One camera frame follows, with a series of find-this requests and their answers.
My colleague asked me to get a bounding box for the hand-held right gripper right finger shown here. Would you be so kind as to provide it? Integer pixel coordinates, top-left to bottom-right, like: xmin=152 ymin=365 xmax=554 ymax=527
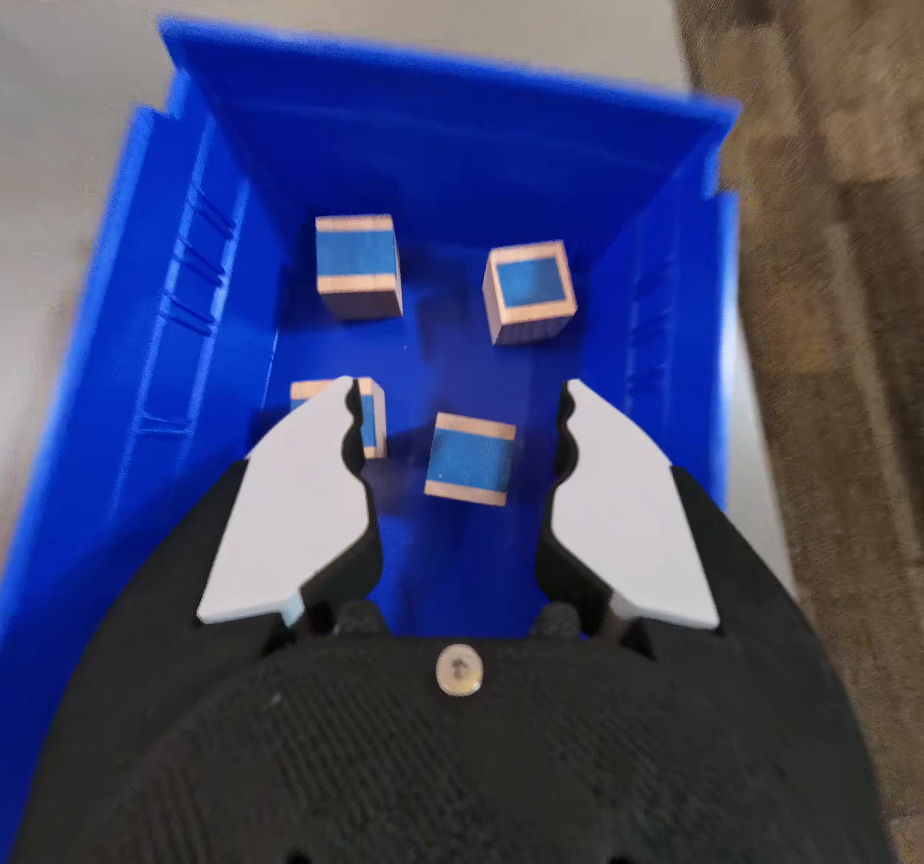
xmin=538 ymin=378 xmax=721 ymax=646

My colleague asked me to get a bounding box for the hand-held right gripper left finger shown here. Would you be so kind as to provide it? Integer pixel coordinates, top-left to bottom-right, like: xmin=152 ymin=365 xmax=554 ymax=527
xmin=196 ymin=375 xmax=384 ymax=628

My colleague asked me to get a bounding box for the blue-taped wooden cube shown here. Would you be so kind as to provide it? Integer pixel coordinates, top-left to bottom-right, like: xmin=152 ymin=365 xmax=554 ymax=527
xmin=290 ymin=376 xmax=388 ymax=461
xmin=423 ymin=412 xmax=518 ymax=508
xmin=315 ymin=214 xmax=404 ymax=322
xmin=481 ymin=239 xmax=577 ymax=347

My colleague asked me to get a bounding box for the blue plastic bin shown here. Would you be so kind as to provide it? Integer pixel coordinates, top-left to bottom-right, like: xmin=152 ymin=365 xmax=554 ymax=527
xmin=0 ymin=15 xmax=744 ymax=800

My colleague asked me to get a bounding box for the grey desk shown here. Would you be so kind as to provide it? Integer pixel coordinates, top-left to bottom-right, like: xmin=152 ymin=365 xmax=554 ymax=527
xmin=0 ymin=0 xmax=802 ymax=598

